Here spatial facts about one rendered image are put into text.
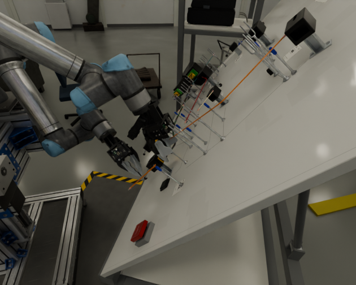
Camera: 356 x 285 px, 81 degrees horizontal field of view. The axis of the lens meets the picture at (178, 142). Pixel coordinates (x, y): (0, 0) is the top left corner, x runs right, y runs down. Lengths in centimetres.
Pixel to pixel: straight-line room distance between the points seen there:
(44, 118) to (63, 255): 106
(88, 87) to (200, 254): 75
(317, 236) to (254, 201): 191
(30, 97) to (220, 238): 93
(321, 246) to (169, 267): 154
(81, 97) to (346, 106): 58
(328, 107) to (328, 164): 11
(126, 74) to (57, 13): 1011
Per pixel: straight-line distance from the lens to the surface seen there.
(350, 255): 231
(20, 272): 180
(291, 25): 55
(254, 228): 108
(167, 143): 74
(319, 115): 41
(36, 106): 92
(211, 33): 148
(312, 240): 222
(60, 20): 1071
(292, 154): 38
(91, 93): 62
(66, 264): 171
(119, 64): 60
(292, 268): 81
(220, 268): 96
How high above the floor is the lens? 167
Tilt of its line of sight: 38 degrees down
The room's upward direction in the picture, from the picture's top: 2 degrees clockwise
